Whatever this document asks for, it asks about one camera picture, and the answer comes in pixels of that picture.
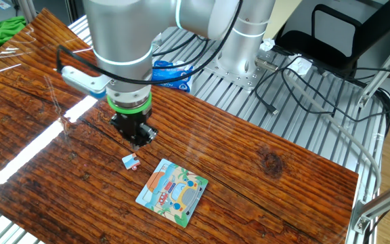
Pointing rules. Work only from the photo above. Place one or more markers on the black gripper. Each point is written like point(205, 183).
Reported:
point(130, 123)

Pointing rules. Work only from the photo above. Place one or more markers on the small blue puzzle piece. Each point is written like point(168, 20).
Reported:
point(130, 162)

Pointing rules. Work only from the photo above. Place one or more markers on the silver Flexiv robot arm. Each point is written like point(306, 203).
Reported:
point(124, 34)

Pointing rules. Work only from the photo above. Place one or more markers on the cartoon car puzzle board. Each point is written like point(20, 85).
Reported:
point(173, 193)

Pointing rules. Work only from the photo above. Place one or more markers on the blue tissue pack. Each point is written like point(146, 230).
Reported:
point(171, 78)

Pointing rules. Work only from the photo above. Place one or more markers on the silver robot mounting plate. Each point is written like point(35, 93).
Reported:
point(245, 81)

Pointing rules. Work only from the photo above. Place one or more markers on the wood grain table mat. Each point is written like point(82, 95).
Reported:
point(249, 203)

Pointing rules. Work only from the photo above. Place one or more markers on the beige cardboard sheet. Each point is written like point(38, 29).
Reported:
point(284, 17)

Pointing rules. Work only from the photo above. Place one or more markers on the small white card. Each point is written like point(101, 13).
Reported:
point(1, 4)

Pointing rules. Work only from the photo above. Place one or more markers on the black office chair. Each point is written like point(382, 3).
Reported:
point(317, 51)

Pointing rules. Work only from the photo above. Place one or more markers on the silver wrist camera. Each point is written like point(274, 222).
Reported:
point(83, 83)

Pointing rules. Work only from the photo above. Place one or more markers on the aluminium frame post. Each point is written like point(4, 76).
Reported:
point(27, 10)

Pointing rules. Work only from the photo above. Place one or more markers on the aluminium frame beam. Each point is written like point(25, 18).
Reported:
point(384, 67)
point(384, 200)

